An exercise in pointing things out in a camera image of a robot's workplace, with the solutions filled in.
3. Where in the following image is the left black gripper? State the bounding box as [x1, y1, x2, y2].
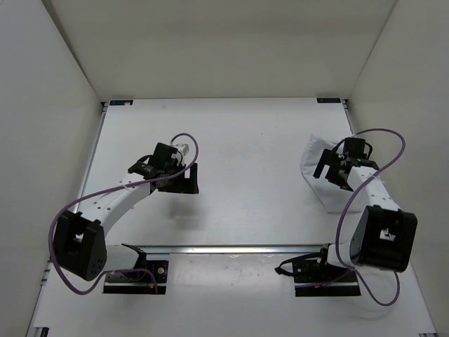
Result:
[159, 159, 199, 192]

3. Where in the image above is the white skirt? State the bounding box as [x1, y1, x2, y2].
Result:
[300, 133, 362, 215]

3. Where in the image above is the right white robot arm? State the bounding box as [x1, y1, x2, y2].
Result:
[313, 138, 417, 281]

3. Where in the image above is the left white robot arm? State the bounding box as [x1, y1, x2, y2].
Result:
[53, 143, 199, 281]

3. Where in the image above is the right corner label sticker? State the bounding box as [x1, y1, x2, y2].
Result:
[316, 98, 341, 104]

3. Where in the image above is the corner label sticker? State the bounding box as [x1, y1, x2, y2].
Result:
[109, 100, 133, 106]
[316, 98, 341, 104]

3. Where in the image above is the left corner label sticker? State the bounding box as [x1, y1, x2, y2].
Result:
[109, 100, 133, 106]

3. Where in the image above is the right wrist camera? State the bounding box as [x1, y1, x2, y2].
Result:
[342, 138, 373, 160]

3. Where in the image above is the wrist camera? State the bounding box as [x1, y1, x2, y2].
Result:
[170, 142, 189, 157]
[342, 138, 373, 160]

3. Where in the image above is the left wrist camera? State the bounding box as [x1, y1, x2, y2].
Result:
[170, 142, 189, 157]

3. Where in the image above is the aluminium table frame rail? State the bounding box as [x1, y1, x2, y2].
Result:
[83, 98, 352, 253]

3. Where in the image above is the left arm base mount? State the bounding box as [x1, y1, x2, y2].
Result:
[102, 244, 169, 295]

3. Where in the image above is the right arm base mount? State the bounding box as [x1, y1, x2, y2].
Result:
[274, 248, 361, 298]

